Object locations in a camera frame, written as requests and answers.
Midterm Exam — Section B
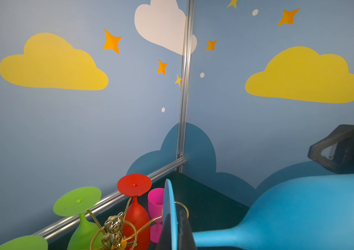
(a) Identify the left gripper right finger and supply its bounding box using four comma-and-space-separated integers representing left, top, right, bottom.
308, 125, 354, 174

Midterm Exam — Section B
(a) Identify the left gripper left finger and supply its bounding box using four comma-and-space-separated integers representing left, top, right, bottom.
156, 209, 197, 250

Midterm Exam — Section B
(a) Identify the pink wine glass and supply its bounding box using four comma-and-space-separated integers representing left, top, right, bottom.
148, 188, 164, 243

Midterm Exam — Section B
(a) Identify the blue wine glass front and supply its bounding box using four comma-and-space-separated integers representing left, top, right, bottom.
163, 174, 354, 250

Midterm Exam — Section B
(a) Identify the red wine glass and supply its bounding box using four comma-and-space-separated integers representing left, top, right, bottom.
117, 174, 152, 250

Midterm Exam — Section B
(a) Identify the green wine glass back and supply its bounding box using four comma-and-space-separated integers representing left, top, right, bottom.
53, 186, 101, 250

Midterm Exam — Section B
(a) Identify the green wine glass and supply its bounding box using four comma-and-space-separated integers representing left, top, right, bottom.
53, 186, 101, 250
0, 235, 48, 250

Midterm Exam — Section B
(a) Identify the green wine glass left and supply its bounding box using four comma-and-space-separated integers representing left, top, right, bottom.
0, 235, 48, 250

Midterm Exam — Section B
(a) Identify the gold wire glass rack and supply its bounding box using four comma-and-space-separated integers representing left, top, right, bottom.
86, 196, 190, 250

